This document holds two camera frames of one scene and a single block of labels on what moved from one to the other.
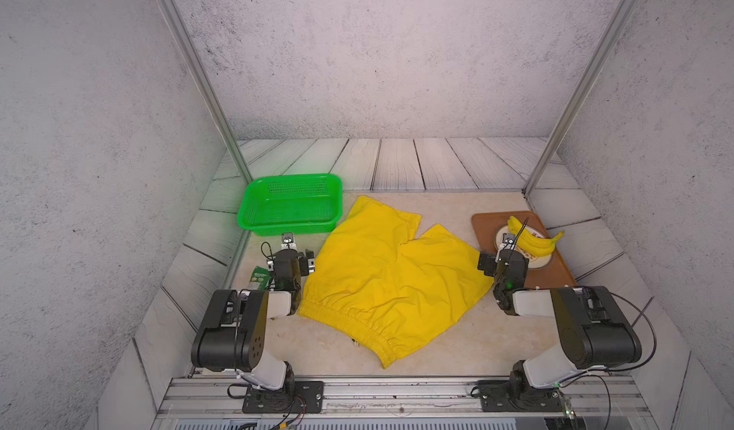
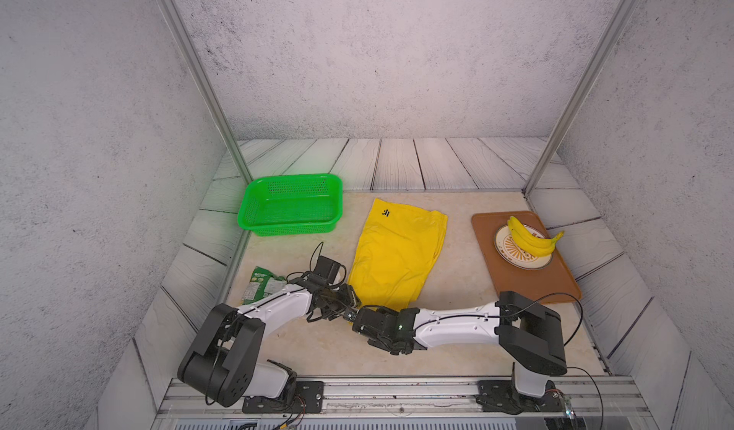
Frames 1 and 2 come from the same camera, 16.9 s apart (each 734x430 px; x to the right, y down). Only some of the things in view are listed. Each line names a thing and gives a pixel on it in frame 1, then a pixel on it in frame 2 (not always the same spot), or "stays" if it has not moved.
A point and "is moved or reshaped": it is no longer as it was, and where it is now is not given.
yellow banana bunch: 530,243 stays
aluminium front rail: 604,396 stays
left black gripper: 305,263 -> 349,296
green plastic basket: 300,204 stays
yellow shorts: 377,278 is moved or reshaped
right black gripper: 491,260 -> 385,312
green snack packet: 260,279 stays
